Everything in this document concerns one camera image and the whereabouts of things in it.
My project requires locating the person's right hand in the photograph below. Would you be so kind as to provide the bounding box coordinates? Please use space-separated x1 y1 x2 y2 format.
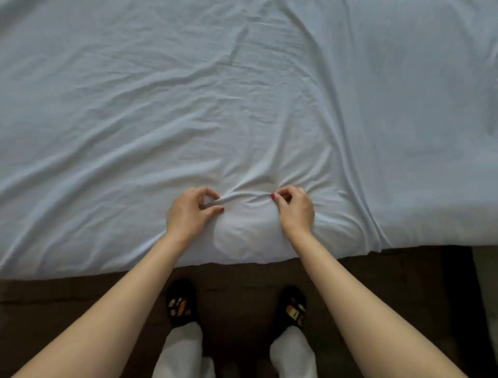
271 185 315 239

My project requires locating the person's left hand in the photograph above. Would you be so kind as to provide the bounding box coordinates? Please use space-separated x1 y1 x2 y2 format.
166 186 225 241

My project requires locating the light blue bed sheet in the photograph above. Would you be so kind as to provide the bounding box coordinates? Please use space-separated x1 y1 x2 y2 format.
0 0 498 280

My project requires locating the person's left forearm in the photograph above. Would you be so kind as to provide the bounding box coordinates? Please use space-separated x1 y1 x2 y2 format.
12 231 191 378

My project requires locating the person's right forearm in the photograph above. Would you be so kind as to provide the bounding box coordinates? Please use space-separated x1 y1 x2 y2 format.
287 230 467 378

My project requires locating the black patterned left slipper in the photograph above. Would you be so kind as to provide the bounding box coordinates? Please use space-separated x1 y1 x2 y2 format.
166 279 200 328

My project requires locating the black patterned slipper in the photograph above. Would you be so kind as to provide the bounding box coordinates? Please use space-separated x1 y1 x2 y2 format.
166 279 200 328
272 286 308 337

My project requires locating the black patterned right slipper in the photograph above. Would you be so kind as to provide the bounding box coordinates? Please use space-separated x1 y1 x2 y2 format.
272 286 308 337

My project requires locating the white left trouser leg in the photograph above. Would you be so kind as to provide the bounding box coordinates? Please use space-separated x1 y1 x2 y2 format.
152 322 216 378

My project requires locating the white trouser leg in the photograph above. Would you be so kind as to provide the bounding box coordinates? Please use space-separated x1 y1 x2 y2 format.
269 326 317 378
152 322 216 378

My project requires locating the white right trouser leg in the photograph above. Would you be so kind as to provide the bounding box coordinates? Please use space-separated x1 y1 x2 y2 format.
269 326 317 378

